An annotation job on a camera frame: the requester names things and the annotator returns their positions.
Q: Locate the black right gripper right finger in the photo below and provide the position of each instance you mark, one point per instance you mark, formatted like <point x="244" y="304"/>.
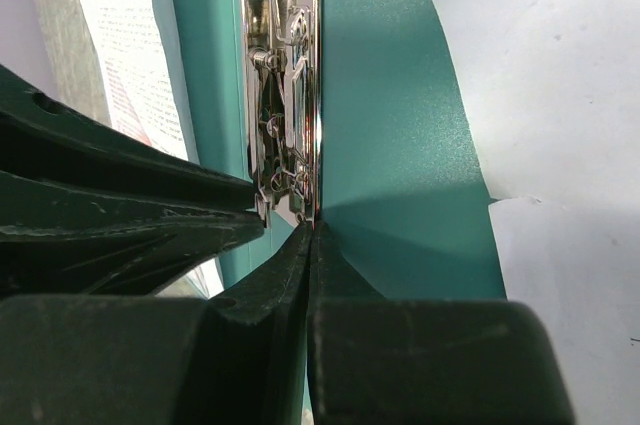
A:
<point x="374" y="360"/>

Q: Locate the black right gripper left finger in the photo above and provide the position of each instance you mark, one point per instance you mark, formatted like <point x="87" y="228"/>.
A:
<point x="234" y="359"/>

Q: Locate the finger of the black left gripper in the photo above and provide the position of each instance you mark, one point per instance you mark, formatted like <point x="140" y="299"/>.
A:
<point x="63" y="240"/>
<point x="44" y="140"/>

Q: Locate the single white printed sheet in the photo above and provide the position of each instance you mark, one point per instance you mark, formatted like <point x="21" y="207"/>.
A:
<point x="139" y="56"/>

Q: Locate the teal green file folder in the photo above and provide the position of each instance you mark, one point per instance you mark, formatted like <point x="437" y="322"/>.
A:
<point x="402" y="188"/>

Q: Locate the metal folder clip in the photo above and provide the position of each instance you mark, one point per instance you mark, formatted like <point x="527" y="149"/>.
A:
<point x="281" y="59"/>

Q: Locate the white printed paper sheets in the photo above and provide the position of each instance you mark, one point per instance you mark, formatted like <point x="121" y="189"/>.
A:
<point x="551" y="92"/>

